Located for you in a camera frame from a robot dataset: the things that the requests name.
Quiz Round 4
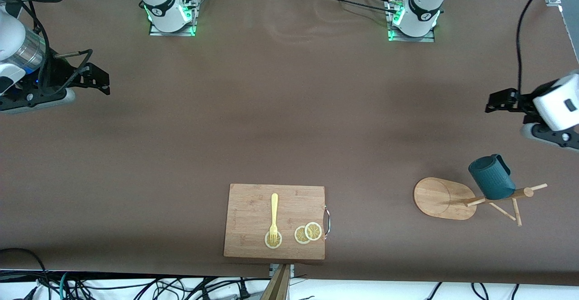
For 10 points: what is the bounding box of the teal ceramic cup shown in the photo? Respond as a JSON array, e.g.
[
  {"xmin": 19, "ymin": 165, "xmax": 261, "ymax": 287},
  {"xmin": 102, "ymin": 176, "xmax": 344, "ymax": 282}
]
[{"xmin": 468, "ymin": 154, "xmax": 517, "ymax": 201}]

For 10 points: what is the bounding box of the black table cable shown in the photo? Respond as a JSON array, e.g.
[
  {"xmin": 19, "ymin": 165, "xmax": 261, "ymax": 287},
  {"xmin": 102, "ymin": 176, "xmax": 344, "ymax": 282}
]
[{"xmin": 312, "ymin": 0, "xmax": 401, "ymax": 15}]

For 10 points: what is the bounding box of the wooden post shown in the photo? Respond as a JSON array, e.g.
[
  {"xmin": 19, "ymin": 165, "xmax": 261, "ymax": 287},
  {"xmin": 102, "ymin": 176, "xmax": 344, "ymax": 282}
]
[{"xmin": 260, "ymin": 264, "xmax": 291, "ymax": 300}]

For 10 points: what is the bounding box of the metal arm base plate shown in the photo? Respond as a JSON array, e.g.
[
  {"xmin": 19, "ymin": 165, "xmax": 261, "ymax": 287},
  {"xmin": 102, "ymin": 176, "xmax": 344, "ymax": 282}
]
[
  {"xmin": 148, "ymin": 0, "xmax": 199, "ymax": 37},
  {"xmin": 387, "ymin": 0, "xmax": 436, "ymax": 43}
]

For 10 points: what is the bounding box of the thick black cable loop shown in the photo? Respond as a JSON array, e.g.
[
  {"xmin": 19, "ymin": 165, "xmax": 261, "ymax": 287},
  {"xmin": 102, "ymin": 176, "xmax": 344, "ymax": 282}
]
[{"xmin": 0, "ymin": 248, "xmax": 48, "ymax": 291}]

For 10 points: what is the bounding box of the wooden mug rack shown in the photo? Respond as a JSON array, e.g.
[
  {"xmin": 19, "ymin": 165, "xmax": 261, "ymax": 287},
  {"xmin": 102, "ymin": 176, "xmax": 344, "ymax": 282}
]
[{"xmin": 413, "ymin": 177, "xmax": 548, "ymax": 227}]

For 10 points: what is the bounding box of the bamboo cutting board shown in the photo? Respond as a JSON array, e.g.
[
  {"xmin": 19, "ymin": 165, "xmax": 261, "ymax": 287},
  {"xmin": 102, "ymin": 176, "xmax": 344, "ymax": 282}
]
[{"xmin": 223, "ymin": 183, "xmax": 331, "ymax": 261}]

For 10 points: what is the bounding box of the yellow plastic fork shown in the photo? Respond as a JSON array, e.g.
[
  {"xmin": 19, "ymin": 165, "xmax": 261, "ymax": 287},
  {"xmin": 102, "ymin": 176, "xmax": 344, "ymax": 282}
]
[{"xmin": 269, "ymin": 193, "xmax": 279, "ymax": 244}]

